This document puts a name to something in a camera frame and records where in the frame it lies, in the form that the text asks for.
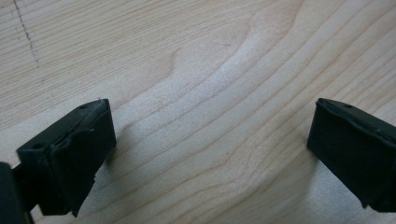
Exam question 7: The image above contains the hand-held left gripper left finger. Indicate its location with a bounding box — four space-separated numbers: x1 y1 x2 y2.
16 98 118 218

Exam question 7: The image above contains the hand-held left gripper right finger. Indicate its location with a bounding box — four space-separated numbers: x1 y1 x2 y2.
306 97 396 214

